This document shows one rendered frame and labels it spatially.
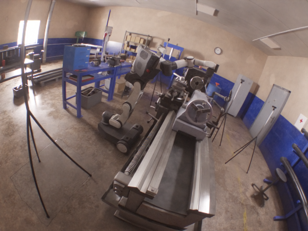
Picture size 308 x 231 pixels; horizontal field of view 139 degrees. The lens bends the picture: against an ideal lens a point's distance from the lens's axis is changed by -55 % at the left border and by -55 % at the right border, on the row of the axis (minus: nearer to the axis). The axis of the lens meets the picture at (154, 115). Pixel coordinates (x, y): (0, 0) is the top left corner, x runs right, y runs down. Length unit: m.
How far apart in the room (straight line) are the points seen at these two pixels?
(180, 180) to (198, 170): 0.15
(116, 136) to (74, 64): 1.37
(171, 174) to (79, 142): 1.47
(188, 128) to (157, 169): 0.50
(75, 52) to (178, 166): 2.09
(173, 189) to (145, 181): 0.24
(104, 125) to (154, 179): 1.51
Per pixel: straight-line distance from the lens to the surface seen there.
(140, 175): 0.71
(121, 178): 0.78
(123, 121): 1.88
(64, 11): 8.10
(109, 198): 1.10
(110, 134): 1.92
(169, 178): 0.91
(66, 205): 1.55
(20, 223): 1.74
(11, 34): 6.98
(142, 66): 1.39
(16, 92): 3.70
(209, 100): 1.38
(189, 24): 6.13
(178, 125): 1.12
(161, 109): 1.59
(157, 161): 0.82
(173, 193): 0.86
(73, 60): 2.26
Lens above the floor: 1.44
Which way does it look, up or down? 29 degrees down
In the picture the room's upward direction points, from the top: 19 degrees clockwise
